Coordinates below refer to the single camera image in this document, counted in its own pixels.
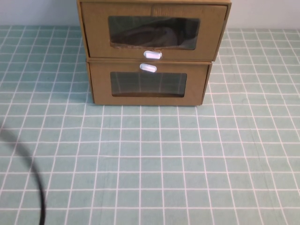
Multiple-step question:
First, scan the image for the black cable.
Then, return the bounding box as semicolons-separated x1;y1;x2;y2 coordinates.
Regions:
0;121;47;225

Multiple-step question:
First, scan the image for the cardboard drawer with dented front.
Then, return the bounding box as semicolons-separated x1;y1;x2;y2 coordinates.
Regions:
80;1;228;59

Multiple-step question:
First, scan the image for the white plastic drawer handle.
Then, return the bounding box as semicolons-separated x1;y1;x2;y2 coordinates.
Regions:
139;62;157;73
142;50;162;60

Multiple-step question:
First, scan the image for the cardboard drawer with clear window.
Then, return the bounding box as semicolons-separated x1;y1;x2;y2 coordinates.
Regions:
89;63;209;105

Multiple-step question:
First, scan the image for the green checked tablecloth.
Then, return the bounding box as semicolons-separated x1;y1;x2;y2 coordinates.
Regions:
0;24;300;225

